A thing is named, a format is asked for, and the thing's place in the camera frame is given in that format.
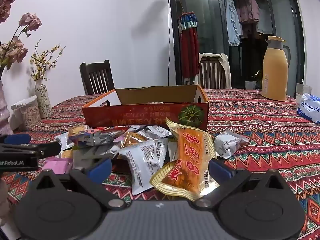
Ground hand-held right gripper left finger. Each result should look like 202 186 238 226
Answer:
29 158 127 211

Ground chair with draped cloth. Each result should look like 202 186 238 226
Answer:
199 52 232 89

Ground yellow flower branches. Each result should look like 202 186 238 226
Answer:
30 39 65 82

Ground light blue hanging garment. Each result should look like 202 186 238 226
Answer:
224 0 243 47

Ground red patterned tablecloth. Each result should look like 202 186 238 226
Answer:
0 88 320 240

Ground clear jar with white lid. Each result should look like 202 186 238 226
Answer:
10 95 42 132

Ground red tassel hanging decoration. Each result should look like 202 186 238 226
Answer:
177 12 200 84

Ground dark wooden chair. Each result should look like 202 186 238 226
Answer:
79 60 116 96

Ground brown wooden chair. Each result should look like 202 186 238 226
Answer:
199 56 227 89

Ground pink vase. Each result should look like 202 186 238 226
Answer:
0 80 14 135

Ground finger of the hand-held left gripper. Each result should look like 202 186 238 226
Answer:
0 142 62 159
0 134 31 145

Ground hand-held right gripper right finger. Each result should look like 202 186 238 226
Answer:
195 159 292 209

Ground yellow thermos jug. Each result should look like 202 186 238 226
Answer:
260 36 292 101

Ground pink artificial flowers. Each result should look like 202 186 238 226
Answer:
0 0 42 72

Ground white blue tissue pack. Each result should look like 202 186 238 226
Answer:
296 93 320 125

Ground pile of snack packets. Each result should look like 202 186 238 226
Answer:
37 124 250 197

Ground black framed sliding glass door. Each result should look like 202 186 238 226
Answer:
168 0 307 98

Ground white hanging garment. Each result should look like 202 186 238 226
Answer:
256 17 274 35

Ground floral print vase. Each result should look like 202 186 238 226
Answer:
34 80 53 119

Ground pink hanging garment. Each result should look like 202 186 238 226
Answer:
236 0 260 24

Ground orange cardboard box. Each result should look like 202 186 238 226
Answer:
82 84 210 131

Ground orange snack packet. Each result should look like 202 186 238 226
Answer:
149 118 220 202

